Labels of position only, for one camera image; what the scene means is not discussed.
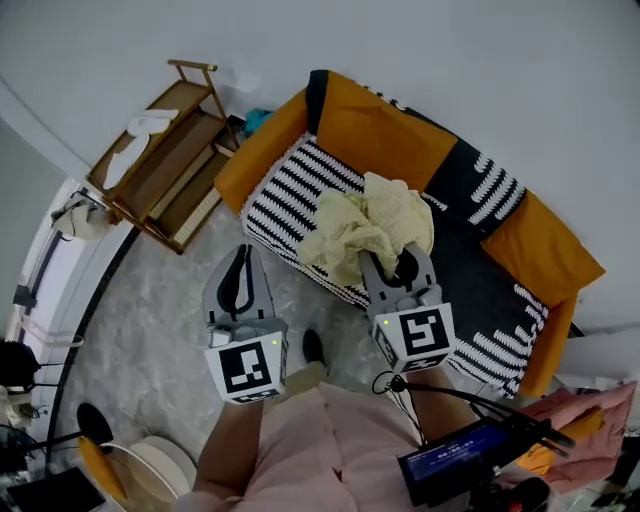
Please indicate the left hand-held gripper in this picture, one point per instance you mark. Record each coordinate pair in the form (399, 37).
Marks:
(247, 367)

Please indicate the orange sofa seat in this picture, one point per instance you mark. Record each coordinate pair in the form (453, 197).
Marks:
(380, 130)

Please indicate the black laptop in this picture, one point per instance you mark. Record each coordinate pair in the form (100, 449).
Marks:
(55, 492)

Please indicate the black round stand base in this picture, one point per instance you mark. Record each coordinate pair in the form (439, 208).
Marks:
(94, 422)

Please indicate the black rod mount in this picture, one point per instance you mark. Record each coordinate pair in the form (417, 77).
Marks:
(500, 412)

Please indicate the black camera on tripod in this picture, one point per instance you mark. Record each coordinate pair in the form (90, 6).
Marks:
(17, 362)

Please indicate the black device with blue screen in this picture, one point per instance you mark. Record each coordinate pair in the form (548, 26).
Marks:
(452, 465)

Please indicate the yellow paddle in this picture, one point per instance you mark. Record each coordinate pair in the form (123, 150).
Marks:
(100, 467)

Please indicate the white slipper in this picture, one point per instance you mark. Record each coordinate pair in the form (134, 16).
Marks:
(122, 162)
(150, 122)

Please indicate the wooden shelf rack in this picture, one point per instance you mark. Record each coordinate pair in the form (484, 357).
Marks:
(172, 170)

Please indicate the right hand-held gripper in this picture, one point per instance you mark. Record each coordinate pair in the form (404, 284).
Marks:
(420, 332)

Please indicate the black white striped blanket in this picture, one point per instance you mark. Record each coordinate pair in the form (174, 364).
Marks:
(287, 200)

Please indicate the pink cloth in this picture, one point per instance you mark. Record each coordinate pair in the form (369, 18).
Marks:
(605, 435)

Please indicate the person's left forearm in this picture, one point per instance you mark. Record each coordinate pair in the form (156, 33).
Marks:
(227, 445)

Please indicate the pale yellow cloth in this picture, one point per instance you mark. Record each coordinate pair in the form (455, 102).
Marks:
(360, 220)

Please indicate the round white stool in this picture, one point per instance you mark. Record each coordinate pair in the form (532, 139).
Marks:
(160, 465)

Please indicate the teal bag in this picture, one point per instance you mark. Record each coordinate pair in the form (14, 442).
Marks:
(257, 120)

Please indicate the person's pink shirt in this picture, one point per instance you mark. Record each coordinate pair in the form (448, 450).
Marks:
(310, 450)

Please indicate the orange cushion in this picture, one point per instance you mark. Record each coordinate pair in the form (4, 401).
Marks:
(542, 250)

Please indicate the person's black shoe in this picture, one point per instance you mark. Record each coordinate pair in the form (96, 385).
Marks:
(313, 346)

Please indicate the person's right forearm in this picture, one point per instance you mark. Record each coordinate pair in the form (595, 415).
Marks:
(440, 405)

